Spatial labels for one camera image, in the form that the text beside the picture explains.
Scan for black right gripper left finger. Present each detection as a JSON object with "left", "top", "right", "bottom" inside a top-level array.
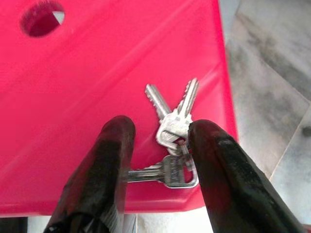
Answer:
[{"left": 43, "top": 115, "right": 136, "bottom": 233}]

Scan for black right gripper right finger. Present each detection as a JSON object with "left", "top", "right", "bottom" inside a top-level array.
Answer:
[{"left": 188, "top": 119, "right": 306, "bottom": 233}]

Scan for silver keys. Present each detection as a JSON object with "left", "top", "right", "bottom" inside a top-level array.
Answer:
[{"left": 120, "top": 78, "right": 200, "bottom": 189}]

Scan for red plastic stool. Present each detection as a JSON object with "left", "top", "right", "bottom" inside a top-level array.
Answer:
[{"left": 0, "top": 0, "right": 239, "bottom": 216}]

